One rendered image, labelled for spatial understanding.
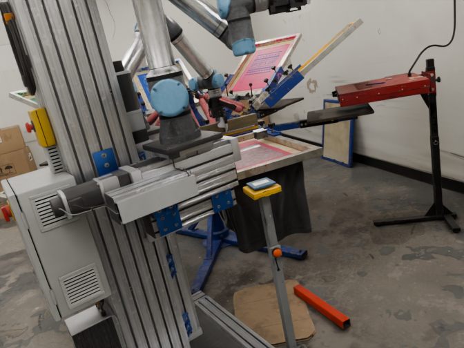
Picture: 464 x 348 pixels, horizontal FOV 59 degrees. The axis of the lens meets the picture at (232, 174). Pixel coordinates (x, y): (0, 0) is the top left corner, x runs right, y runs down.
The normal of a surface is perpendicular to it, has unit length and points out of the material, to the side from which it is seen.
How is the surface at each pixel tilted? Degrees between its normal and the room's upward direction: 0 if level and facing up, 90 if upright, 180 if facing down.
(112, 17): 90
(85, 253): 90
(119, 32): 90
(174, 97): 97
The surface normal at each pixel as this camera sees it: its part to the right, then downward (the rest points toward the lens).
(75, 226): 0.54, 0.14
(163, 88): 0.15, 0.38
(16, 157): 0.27, 0.20
